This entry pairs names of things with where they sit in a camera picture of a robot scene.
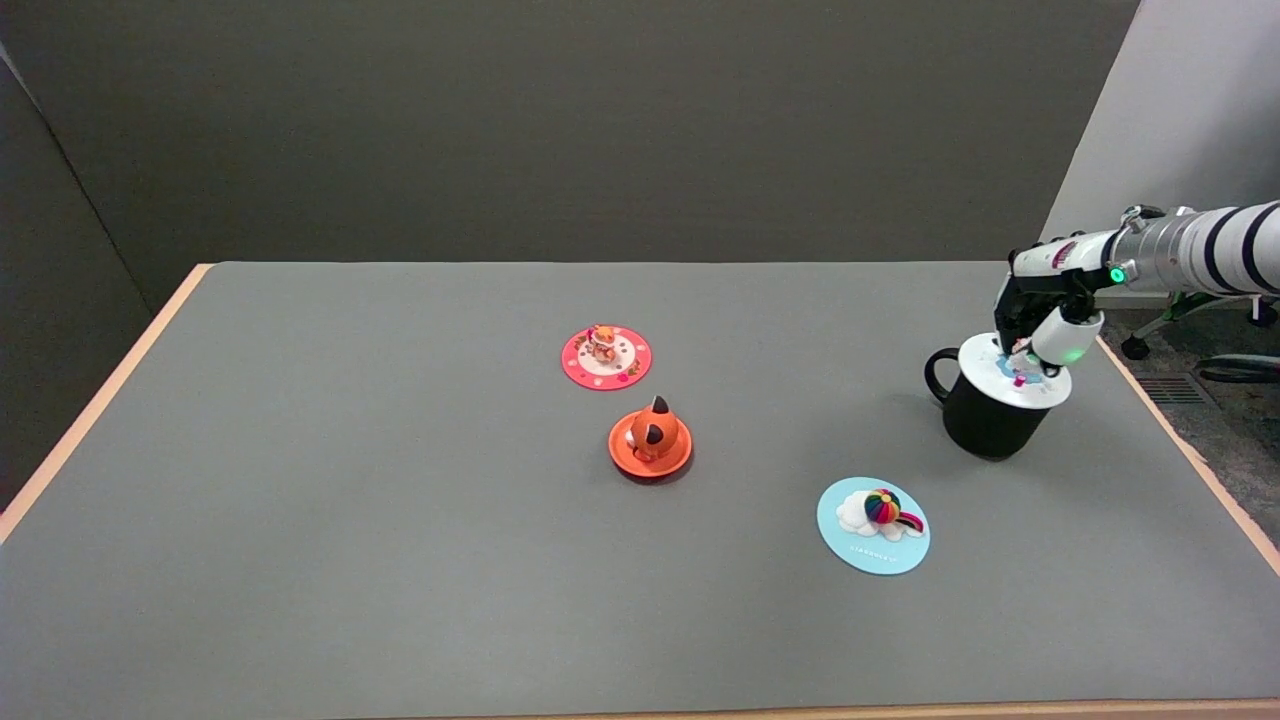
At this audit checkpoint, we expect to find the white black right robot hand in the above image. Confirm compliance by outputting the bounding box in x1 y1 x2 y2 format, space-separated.
993 230 1126 367

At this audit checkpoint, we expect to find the white cup lid with figure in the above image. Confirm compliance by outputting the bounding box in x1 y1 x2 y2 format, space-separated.
958 333 1072 408

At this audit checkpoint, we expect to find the light blue rainbow cup lid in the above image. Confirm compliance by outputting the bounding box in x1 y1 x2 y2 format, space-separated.
817 477 931 576

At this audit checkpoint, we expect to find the orange cup lid cat figure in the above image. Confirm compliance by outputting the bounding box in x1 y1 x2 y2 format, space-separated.
608 395 693 479

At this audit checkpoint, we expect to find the pink cup lid with figure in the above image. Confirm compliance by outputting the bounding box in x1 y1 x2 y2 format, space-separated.
561 324 653 391

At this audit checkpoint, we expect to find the floor vent grille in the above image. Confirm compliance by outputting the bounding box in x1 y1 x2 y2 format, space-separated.
1138 375 1213 407

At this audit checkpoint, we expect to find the black mug teal inside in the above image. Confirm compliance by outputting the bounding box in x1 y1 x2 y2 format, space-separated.
924 347 1061 461

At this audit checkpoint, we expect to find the office chair base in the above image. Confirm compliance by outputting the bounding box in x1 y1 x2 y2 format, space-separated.
1120 293 1280 386

